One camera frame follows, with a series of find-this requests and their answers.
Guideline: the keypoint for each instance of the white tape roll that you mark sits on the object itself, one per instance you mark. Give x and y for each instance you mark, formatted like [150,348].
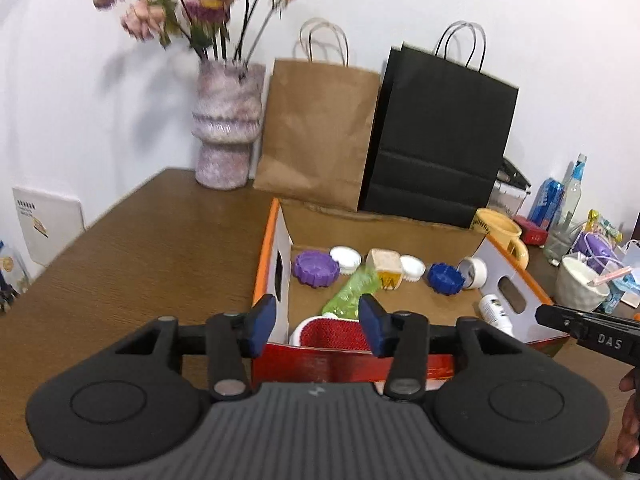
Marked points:
[475,272]

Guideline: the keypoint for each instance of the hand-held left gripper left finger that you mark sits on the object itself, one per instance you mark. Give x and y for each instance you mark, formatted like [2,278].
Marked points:
[262,321]

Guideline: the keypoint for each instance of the red cardboard box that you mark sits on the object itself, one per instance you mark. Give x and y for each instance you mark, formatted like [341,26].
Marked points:
[310,366]

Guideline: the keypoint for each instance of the black and silver appliance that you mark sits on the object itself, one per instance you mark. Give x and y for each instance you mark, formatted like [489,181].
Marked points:
[510,185]

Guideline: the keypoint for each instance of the white container with red lid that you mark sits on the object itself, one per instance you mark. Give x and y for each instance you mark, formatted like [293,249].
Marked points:
[330,332]

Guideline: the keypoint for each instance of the speckled pink vase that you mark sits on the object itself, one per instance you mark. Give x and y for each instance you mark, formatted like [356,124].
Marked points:
[225,125]

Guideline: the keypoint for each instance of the blue and white packet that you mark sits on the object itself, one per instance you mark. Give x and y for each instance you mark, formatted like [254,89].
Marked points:
[626,291]

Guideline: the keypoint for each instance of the yellow mug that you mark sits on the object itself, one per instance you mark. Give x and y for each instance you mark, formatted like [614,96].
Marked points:
[500,230]

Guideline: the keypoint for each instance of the brown paper bag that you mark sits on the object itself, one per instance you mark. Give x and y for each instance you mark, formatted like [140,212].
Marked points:
[315,135]

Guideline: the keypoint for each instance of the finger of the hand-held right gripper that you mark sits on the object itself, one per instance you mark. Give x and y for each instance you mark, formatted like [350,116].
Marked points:
[555,316]

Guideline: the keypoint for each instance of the blue drink can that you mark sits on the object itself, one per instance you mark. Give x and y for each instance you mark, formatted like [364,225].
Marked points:
[547,202]

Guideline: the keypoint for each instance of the person's right hand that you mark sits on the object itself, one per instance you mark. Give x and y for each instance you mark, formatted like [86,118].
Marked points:
[631,420]

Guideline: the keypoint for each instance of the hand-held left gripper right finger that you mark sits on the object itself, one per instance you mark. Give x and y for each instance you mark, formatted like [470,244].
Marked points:
[372,326]

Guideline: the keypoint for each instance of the white ribbed screw cap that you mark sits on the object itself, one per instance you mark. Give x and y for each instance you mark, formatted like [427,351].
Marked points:
[412,266]
[345,257]

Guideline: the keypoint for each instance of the colourful printed package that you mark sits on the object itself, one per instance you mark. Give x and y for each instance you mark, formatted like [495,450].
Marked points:
[10,275]

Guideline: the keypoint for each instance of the small red box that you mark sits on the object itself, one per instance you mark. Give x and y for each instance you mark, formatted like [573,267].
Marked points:
[531,231]

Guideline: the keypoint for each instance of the green plastic bottle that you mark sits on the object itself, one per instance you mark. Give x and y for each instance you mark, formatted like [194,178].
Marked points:
[350,292]

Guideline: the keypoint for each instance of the clear bottle with blue cap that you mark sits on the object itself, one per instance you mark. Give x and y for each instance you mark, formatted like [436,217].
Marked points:
[575,190]

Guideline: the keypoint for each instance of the clear drinking glass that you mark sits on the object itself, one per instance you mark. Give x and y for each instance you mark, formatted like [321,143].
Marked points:
[557,242]

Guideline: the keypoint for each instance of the beige and yellow square bottle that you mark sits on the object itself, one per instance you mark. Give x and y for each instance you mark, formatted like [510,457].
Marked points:
[385,267]

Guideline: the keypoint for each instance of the colourful candy wrappers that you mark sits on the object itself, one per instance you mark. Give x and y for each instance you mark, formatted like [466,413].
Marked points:
[602,222]

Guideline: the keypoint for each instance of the small white bottle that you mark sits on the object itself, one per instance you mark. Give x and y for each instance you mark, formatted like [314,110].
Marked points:
[492,312]

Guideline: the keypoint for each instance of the black paper bag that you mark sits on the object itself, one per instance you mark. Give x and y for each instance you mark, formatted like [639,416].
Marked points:
[440,135]

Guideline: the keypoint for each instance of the white ceramic bowl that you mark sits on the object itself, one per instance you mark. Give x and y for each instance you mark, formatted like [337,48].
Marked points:
[577,285]

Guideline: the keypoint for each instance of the purple round lid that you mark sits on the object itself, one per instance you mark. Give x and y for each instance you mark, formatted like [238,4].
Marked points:
[315,267]

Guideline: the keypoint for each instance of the purple plastic toy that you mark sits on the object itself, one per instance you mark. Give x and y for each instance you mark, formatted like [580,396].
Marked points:
[592,245]

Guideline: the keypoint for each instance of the blue round lid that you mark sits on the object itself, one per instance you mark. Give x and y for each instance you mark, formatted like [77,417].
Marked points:
[445,279]

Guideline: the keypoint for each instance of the dried pink flowers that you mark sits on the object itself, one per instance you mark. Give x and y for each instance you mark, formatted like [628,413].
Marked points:
[205,5]

